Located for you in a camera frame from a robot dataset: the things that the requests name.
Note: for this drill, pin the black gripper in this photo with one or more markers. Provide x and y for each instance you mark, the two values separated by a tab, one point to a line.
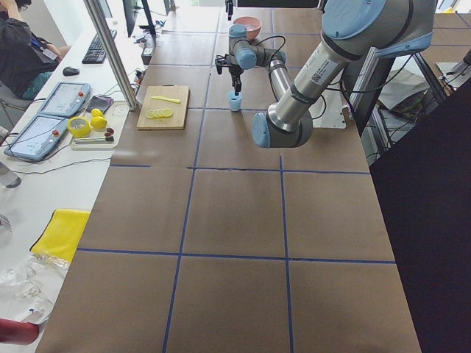
234	73

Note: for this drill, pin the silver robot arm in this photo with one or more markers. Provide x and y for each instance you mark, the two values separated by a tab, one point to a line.
349	30

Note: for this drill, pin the light blue cup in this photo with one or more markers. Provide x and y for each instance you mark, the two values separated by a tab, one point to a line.
234	100

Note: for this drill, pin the pink bowl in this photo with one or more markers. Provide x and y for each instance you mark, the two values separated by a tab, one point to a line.
253	25

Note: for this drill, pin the wooden cutting board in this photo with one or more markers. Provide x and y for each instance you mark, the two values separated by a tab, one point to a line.
177	121

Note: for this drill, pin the yellow plastic knife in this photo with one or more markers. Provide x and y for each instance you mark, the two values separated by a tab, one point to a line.
163	98

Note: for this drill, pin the lemon slices row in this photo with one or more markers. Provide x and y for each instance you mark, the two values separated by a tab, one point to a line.
159	113

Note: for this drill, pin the black keyboard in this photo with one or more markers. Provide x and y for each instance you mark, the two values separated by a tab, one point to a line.
95	53

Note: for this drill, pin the dark phone stack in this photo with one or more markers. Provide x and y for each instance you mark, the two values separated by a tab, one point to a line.
101	102

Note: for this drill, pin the whole yellow lemon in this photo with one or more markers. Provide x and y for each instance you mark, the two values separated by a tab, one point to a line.
96	113

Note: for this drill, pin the white tray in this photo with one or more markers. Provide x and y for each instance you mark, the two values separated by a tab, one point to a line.
97	141

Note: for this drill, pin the black computer mouse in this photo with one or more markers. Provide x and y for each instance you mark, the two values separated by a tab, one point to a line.
70	71

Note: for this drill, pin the yellow tape roll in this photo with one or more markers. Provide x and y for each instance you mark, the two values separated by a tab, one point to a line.
79	127

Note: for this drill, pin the upper teach pendant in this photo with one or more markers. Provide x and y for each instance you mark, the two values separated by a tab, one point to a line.
66	99

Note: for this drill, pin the teach pendant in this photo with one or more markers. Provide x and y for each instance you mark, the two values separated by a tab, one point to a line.
66	99
38	138

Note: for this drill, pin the seated person in black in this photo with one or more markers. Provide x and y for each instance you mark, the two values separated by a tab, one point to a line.
27	61

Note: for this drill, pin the lower teach pendant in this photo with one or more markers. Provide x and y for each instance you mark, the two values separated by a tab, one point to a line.
38	138

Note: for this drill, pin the yellow cloth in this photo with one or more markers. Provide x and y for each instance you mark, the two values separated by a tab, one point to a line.
62	234

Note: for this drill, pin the clear plastic wrap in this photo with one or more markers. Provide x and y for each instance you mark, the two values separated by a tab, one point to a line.
29	291

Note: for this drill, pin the red bottle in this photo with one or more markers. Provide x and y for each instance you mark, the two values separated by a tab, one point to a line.
16	332

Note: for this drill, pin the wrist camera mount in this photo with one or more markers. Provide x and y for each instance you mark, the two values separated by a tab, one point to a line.
221	62

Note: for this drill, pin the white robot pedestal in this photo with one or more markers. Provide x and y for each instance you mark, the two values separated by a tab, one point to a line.
329	114

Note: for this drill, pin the aluminium frame post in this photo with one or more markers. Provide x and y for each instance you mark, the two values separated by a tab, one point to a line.
99	21

